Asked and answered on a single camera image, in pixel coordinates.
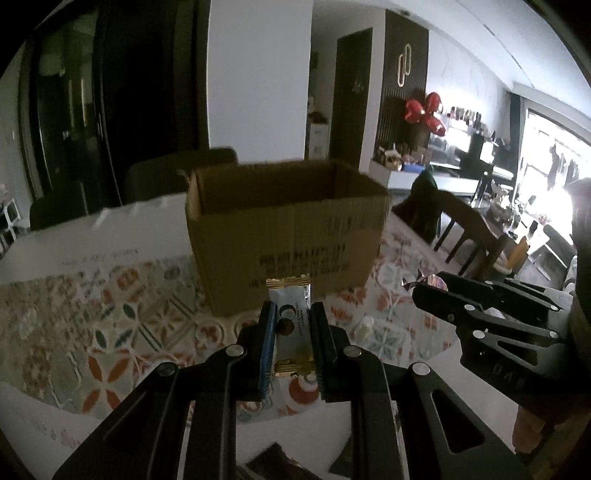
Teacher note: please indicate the red foil balloons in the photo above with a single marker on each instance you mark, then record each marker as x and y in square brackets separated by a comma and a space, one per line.
[425, 110]

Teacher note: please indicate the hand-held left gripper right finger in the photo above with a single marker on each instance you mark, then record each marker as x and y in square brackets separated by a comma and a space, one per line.
[319, 350]

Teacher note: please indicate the brown cardboard box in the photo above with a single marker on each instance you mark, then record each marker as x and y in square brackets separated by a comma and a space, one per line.
[286, 240]

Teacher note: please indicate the small white candy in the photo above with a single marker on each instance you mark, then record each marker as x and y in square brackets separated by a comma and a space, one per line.
[364, 330]

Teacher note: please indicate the green bag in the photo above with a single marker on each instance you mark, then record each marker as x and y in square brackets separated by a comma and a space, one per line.
[427, 185]

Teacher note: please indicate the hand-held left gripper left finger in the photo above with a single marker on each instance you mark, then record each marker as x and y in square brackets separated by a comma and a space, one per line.
[267, 350]

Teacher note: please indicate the dark glass sliding doors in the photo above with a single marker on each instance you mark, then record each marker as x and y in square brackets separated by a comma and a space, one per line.
[111, 101]

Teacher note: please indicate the twisted foil candy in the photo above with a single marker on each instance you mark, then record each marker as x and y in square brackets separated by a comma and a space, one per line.
[418, 280]

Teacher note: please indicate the white gold snack bar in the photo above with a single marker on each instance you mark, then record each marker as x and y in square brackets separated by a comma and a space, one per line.
[292, 318]

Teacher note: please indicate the dark wooden chair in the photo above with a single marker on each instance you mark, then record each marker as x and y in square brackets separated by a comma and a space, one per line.
[466, 235]

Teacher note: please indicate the dark snack bar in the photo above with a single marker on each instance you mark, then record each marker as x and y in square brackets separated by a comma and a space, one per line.
[277, 464]

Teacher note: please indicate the patterned table runner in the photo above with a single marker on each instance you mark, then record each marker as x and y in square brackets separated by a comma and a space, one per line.
[115, 323]

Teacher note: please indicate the dark upholstered chair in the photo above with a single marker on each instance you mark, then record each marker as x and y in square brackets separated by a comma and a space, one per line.
[60, 208]
[175, 171]

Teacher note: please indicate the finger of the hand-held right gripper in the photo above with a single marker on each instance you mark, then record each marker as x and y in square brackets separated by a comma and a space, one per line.
[443, 302]
[489, 288]

